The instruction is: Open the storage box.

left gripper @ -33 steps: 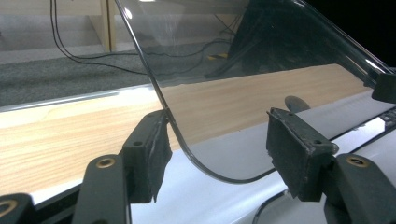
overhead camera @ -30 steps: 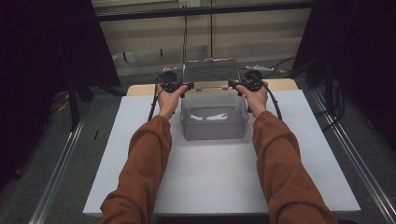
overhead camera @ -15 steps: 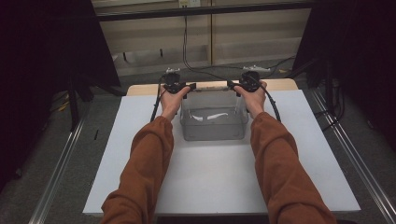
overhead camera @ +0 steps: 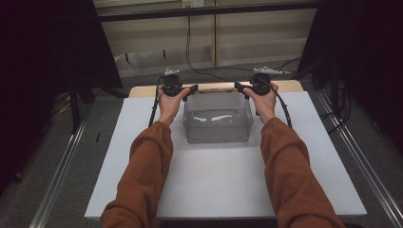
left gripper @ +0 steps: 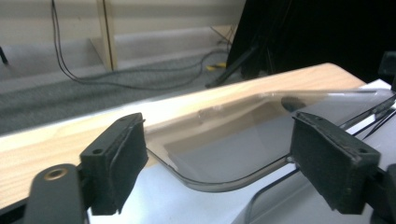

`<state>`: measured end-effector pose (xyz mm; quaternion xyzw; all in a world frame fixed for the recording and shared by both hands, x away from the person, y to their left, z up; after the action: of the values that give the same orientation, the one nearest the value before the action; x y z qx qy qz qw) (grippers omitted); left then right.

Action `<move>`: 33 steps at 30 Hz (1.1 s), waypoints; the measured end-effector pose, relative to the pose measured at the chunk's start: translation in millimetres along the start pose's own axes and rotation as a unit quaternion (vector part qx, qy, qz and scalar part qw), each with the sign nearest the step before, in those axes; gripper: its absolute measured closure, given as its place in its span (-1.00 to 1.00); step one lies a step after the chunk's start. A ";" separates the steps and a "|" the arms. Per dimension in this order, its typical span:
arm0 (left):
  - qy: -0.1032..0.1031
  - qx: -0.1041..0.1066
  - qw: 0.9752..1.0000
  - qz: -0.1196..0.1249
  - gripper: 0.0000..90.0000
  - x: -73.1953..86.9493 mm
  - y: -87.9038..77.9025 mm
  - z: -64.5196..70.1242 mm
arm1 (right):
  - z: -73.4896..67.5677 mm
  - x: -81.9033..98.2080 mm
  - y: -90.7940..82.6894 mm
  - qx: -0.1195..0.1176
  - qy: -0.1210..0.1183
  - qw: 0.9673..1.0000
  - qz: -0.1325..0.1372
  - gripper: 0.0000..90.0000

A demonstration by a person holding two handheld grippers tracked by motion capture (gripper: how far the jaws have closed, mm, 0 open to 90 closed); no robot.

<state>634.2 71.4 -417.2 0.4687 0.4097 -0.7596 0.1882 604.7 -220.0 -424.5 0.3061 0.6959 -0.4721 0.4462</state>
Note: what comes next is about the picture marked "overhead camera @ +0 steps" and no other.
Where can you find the person's right hand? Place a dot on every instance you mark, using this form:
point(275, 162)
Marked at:
point(264, 106)

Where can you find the black metal stand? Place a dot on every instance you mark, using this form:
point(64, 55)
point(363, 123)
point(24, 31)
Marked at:
point(76, 107)

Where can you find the aluminium floor rail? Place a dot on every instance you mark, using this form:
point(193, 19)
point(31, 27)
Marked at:
point(364, 167)
point(58, 171)

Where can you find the person's left hand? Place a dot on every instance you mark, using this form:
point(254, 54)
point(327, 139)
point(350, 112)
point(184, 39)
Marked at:
point(170, 106)

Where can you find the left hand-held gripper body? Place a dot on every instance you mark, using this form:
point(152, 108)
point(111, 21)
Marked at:
point(171, 85)

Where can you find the white wall socket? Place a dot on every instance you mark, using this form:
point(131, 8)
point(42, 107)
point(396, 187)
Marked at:
point(193, 3)

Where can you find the black curtain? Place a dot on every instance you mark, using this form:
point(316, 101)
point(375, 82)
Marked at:
point(364, 47)
point(41, 63)

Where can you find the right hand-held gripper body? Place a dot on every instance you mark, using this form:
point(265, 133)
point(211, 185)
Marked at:
point(261, 83)

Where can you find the transparent grey plastic box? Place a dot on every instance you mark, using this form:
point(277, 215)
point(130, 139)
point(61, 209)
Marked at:
point(218, 126)

